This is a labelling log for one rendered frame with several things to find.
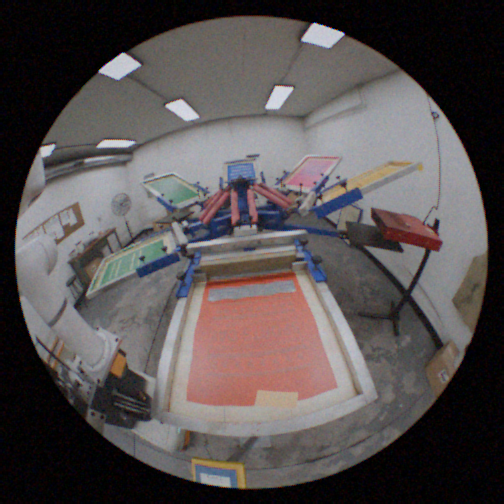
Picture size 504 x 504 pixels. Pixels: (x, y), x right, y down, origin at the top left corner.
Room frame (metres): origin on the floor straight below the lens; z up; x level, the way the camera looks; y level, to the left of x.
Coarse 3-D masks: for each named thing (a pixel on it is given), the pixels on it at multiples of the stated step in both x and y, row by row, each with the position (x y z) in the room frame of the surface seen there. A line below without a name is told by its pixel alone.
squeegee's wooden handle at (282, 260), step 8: (256, 256) 0.55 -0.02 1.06; (264, 256) 0.54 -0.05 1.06; (272, 256) 0.53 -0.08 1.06; (280, 256) 0.53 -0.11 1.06; (288, 256) 0.53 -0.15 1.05; (200, 264) 0.54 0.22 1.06; (208, 264) 0.53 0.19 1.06; (216, 264) 0.53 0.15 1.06; (224, 264) 0.53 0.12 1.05; (232, 264) 0.53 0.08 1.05; (240, 264) 0.53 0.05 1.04; (248, 264) 0.53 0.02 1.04; (256, 264) 0.53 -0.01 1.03; (264, 264) 0.53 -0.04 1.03; (272, 264) 0.53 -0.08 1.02; (280, 264) 0.53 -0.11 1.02; (288, 264) 0.53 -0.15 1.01; (208, 272) 0.53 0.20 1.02; (216, 272) 0.53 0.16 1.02; (224, 272) 0.53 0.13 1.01; (232, 272) 0.53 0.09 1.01; (240, 272) 0.53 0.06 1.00; (248, 272) 0.53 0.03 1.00
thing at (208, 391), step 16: (208, 288) 0.50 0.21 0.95; (208, 304) 0.40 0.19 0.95; (208, 320) 0.33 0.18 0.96; (208, 336) 0.26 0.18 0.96; (192, 368) 0.14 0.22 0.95; (192, 384) 0.08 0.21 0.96; (208, 384) 0.09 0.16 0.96; (224, 384) 0.09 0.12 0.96; (240, 384) 0.09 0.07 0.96; (256, 384) 0.09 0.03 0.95; (192, 400) 0.03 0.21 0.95; (208, 400) 0.03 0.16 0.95; (224, 400) 0.04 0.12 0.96; (240, 400) 0.04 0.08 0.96
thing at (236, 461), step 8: (240, 440) -0.27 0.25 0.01; (248, 440) -0.22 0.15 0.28; (256, 440) -0.28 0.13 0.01; (264, 440) -0.28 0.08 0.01; (240, 448) -0.22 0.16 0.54; (248, 448) -0.23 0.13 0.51; (232, 456) -0.22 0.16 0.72; (240, 456) -0.22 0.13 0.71; (192, 464) -0.20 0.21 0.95; (200, 464) -0.19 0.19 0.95; (208, 464) -0.19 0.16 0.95; (216, 464) -0.18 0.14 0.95; (224, 464) -0.18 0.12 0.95; (232, 464) -0.18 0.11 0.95; (240, 464) -0.18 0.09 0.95; (240, 472) -0.21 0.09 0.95; (240, 480) -0.24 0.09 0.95
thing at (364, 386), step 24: (192, 288) 0.49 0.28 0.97; (336, 312) 0.26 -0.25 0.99; (168, 336) 0.23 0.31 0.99; (336, 336) 0.18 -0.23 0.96; (168, 360) 0.14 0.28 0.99; (360, 360) 0.07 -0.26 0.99; (168, 384) 0.06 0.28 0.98; (360, 384) 0.00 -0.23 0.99; (168, 408) -0.02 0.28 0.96; (336, 408) -0.04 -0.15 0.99; (216, 432) -0.06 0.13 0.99; (240, 432) -0.06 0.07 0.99; (264, 432) -0.06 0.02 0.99
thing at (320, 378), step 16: (288, 272) 0.54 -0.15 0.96; (304, 304) 0.35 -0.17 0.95; (304, 320) 0.28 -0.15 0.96; (304, 336) 0.22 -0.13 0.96; (320, 352) 0.15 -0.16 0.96; (320, 368) 0.10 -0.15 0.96; (272, 384) 0.08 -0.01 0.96; (288, 384) 0.07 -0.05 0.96; (304, 384) 0.06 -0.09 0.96; (320, 384) 0.05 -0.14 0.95; (336, 384) 0.03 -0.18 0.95
